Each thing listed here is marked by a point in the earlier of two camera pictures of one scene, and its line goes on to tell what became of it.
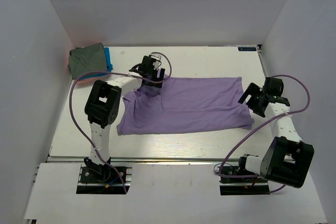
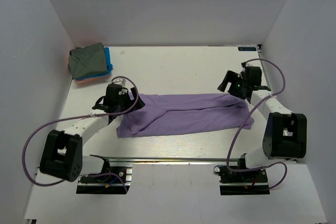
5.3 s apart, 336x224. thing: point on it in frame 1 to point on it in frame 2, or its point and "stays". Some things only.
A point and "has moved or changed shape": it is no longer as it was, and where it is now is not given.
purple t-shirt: [186, 104] has moved or changed shape
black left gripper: [162, 70] to [126, 95]
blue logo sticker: [246, 49] stays
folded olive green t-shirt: [86, 59] stays
